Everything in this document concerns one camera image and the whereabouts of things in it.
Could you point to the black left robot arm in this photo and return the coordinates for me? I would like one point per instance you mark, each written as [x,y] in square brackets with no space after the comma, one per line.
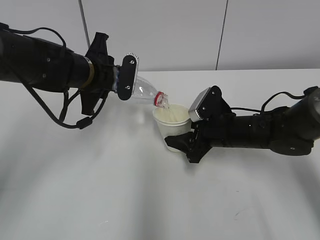
[52,67]

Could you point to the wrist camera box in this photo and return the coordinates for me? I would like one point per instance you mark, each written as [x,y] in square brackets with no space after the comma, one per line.
[208,104]
[127,75]

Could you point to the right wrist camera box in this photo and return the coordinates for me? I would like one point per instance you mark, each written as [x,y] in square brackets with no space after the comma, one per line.
[208,104]

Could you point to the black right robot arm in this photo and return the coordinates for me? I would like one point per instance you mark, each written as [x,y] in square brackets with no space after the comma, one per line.
[289,131]

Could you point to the Nongfu Spring water bottle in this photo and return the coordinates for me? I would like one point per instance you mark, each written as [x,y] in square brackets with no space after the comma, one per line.
[144,92]

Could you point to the white paper cup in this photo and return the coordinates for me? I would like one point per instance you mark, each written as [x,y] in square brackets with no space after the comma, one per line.
[172,121]

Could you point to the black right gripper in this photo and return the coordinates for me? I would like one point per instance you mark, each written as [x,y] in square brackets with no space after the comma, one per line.
[209,133]

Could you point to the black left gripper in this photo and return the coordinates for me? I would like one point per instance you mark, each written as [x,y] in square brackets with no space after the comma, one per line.
[99,76]

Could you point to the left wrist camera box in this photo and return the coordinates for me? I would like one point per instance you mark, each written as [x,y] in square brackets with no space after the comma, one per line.
[127,75]

